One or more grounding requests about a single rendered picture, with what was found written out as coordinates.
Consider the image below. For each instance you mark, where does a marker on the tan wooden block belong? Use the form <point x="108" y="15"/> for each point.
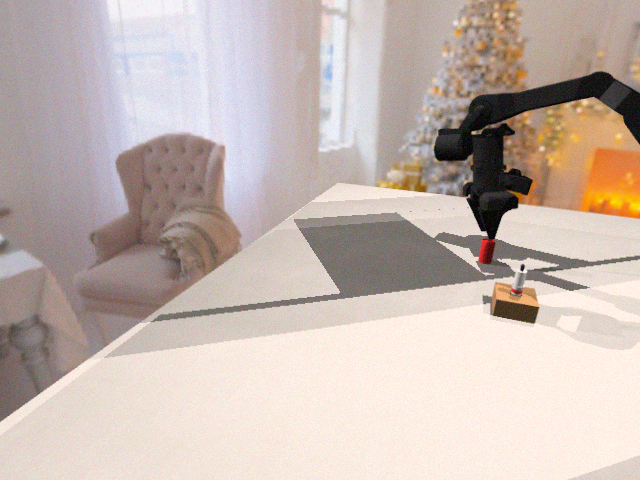
<point x="522" y="308"/>

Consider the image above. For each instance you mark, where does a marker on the white marker with red band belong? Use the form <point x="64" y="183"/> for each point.
<point x="518" y="283"/>

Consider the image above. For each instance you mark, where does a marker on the red marker cap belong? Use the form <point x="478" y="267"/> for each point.
<point x="486" y="252"/>

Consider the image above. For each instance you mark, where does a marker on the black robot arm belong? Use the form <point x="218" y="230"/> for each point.
<point x="458" y="144"/>

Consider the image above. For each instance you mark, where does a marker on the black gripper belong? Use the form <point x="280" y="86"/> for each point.
<point x="487" y="204"/>

